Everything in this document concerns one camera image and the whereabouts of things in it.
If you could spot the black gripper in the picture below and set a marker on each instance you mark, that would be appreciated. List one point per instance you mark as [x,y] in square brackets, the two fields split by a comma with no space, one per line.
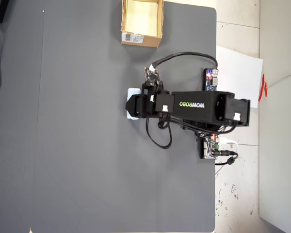
[141,106]

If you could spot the white foam block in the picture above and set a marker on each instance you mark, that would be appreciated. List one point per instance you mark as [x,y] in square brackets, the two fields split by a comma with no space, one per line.
[133,91]

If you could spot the open cardboard box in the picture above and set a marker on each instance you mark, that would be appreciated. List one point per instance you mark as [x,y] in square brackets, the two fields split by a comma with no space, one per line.
[145,41]

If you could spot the grey table mat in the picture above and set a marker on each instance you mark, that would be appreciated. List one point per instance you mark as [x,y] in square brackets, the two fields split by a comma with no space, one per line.
[99,157]

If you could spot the blue circuit board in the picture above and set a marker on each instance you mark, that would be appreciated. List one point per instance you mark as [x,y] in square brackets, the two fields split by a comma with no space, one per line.
[209,82]

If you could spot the motor controller circuit board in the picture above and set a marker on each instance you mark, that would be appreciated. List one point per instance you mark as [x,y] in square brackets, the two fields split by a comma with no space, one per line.
[208,148]

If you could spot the white paper sheet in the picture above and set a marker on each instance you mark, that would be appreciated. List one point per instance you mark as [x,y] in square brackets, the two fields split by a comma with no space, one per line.
[237,72]

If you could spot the black object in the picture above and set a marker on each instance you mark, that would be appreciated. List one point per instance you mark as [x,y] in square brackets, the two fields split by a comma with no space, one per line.
[0,9]

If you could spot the black camera circuit board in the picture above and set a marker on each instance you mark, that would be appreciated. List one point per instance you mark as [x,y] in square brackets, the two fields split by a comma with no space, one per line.
[151,76]

